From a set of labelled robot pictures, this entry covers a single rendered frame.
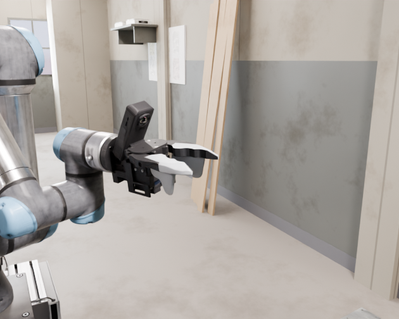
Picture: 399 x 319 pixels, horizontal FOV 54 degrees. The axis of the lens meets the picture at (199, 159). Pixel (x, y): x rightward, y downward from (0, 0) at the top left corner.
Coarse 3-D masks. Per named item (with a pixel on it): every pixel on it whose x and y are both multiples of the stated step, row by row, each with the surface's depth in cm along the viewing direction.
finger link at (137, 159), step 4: (132, 156) 64; (136, 156) 64; (140, 156) 64; (144, 156) 64; (132, 160) 65; (136, 160) 63; (140, 160) 62; (144, 160) 62; (148, 160) 62; (152, 160) 62; (136, 164) 64; (140, 164) 63; (144, 164) 62; (148, 164) 62; (152, 164) 61; (156, 164) 61; (152, 168) 62; (156, 168) 61
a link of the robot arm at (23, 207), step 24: (0, 120) 76; (0, 144) 72; (0, 168) 71; (24, 168) 73; (0, 192) 70; (24, 192) 70; (48, 192) 73; (0, 216) 68; (24, 216) 68; (48, 216) 72
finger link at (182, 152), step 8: (176, 144) 68; (184, 144) 68; (192, 144) 68; (176, 152) 67; (184, 152) 67; (192, 152) 66; (200, 152) 66; (208, 152) 64; (184, 160) 68; (192, 160) 68; (200, 160) 67; (192, 168) 69; (200, 168) 68; (192, 176) 69; (200, 176) 68
